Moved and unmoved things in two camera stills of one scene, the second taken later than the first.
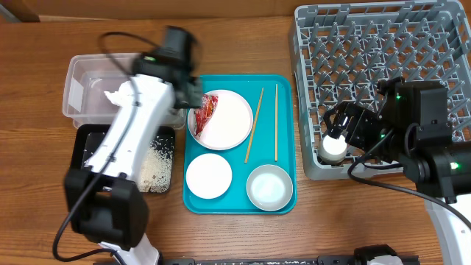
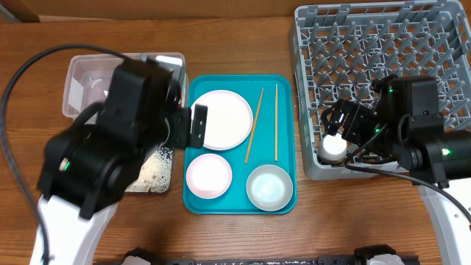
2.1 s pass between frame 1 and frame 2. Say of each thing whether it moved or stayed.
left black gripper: moved
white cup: stayed
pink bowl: stayed
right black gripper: stayed
